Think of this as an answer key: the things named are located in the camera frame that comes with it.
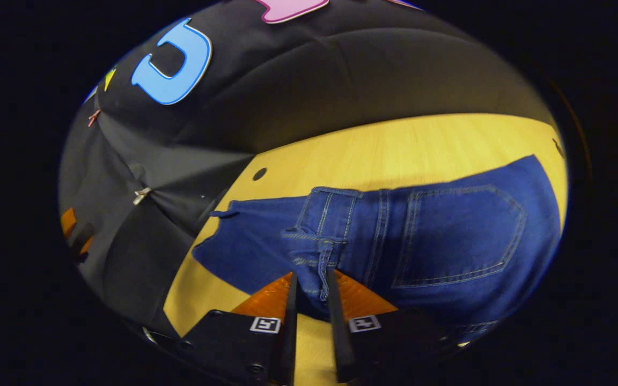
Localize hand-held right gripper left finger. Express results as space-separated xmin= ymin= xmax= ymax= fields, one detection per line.
xmin=180 ymin=272 xmax=299 ymax=386

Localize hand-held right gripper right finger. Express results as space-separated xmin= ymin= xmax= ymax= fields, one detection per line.
xmin=326 ymin=268 xmax=452 ymax=384

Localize blue denim jeans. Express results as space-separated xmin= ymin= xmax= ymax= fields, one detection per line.
xmin=192 ymin=154 xmax=563 ymax=344

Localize black backdrop cloth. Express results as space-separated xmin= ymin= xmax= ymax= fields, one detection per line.
xmin=58 ymin=0 xmax=557 ymax=344

